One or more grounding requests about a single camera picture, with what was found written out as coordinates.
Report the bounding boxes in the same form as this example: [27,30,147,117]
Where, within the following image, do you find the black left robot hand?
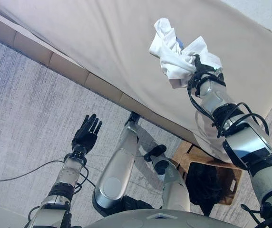
[71,114,103,154]

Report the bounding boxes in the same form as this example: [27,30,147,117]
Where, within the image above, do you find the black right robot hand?
[193,54,208,75]

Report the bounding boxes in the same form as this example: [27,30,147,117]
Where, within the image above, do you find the white garment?
[148,18,223,90]

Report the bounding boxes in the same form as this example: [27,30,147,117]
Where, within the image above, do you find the black garment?
[185,162,233,208]

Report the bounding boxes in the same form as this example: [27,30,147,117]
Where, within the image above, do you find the beige bed mattress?
[0,0,272,163]

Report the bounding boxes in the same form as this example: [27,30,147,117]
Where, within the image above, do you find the woven wicker basket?
[171,141,243,207]

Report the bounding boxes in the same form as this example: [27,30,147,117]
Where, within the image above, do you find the silver left robot leg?
[92,111,142,215]

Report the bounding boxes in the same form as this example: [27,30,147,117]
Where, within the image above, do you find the silver robot leg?
[143,144,191,212]
[92,111,142,215]

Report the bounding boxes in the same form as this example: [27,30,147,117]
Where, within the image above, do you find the white duvet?
[221,0,272,41]

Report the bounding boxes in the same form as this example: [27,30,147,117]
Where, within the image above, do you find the silver right robot leg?
[143,144,191,212]

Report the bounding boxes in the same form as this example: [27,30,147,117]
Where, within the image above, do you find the grey robot torso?
[83,209,241,228]

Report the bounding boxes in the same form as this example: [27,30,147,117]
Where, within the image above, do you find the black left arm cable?
[73,163,90,194]

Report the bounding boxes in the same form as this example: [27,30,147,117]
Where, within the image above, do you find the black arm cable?
[73,163,90,194]
[187,71,270,139]

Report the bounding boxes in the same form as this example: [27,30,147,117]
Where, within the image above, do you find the tan padded bed frame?
[0,4,198,146]

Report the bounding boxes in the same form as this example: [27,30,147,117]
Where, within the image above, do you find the thin black floor cable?
[0,159,96,188]

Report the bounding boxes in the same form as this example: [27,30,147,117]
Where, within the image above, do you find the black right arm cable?
[187,71,270,139]

